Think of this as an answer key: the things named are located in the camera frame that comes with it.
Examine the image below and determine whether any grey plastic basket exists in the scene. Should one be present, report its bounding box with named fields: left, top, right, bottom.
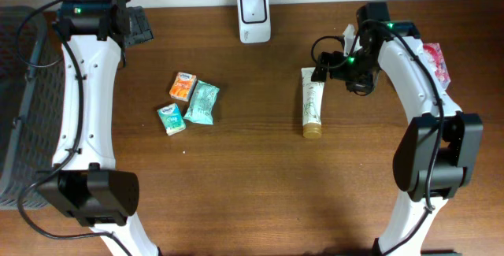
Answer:
left=1, top=6, right=65, bottom=210

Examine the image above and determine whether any white barcode scanner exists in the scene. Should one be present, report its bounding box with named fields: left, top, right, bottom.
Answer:
left=237, top=0, right=271, bottom=44

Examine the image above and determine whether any teal wipes packet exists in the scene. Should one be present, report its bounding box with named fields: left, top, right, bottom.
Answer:
left=183, top=80, right=220, bottom=125

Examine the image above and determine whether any white tube gold cap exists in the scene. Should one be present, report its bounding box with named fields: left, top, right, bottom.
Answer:
left=301, top=67, right=324, bottom=139

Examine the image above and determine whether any orange tissue pack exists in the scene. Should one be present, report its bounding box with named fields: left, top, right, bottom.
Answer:
left=169, top=72, right=198, bottom=102

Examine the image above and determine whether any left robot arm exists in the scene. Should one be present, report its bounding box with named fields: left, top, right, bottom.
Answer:
left=33, top=0, right=161, bottom=255

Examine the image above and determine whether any teal tissue pack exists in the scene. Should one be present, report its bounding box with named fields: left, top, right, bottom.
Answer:
left=157, top=103, right=186, bottom=135

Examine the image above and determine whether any red purple tissue pack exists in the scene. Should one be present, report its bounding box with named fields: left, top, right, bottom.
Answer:
left=423, top=43, right=451, bottom=90

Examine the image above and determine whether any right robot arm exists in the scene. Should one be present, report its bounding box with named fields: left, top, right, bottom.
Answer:
left=302, top=2, right=484, bottom=255

